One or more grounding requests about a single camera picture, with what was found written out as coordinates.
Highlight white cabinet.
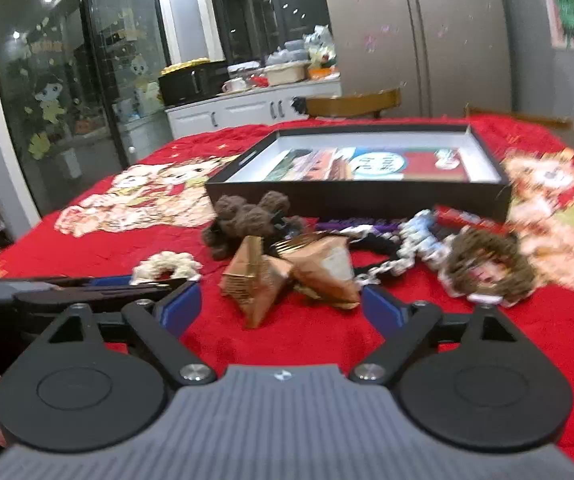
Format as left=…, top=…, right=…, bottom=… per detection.
left=164, top=80, right=343, bottom=141

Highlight plastic bags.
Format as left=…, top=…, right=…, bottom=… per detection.
left=302, top=25, right=338, bottom=68

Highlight gold bow hair clip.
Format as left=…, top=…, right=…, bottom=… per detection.
left=272, top=232, right=363, bottom=311
left=218, top=235, right=293, bottom=330

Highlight silver refrigerator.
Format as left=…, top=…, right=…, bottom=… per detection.
left=317, top=0, right=513, bottom=118

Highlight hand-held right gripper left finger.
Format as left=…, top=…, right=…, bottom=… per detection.
left=42, top=282, right=218, bottom=387

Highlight row of yellow items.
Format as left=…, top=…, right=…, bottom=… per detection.
left=159, top=58, right=213, bottom=73

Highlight dark window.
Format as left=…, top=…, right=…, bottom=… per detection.
left=207, top=0, right=329, bottom=67

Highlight brown furry scrunchie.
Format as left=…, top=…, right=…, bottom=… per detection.
left=440, top=225, right=538, bottom=308

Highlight purple hair tie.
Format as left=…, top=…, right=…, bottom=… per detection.
left=314, top=217, right=403, bottom=241

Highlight glass sliding door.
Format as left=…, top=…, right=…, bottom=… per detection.
left=0, top=0, right=173, bottom=216

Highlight red hair clip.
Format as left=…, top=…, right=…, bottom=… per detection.
left=432, top=205, right=513, bottom=233

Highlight black tray box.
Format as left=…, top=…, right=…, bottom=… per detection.
left=206, top=125, right=513, bottom=223

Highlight wooden chair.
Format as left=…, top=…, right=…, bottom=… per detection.
left=292, top=87, right=403, bottom=121
left=467, top=106, right=574, bottom=137

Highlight beige basin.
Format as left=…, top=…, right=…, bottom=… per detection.
left=264, top=62, right=310, bottom=86

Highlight black oven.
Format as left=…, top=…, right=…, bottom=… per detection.
left=158, top=60, right=228, bottom=107

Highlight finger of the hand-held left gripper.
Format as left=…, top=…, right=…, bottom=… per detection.
left=17, top=275, right=190, bottom=289
left=14, top=285, right=173, bottom=313

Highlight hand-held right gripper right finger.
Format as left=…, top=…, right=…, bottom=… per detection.
left=349, top=285, right=520, bottom=386

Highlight red printed blanket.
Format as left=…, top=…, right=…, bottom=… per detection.
left=0, top=115, right=574, bottom=471

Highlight blue and white scrunchie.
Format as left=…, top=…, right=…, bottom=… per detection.
left=352, top=209, right=455, bottom=286

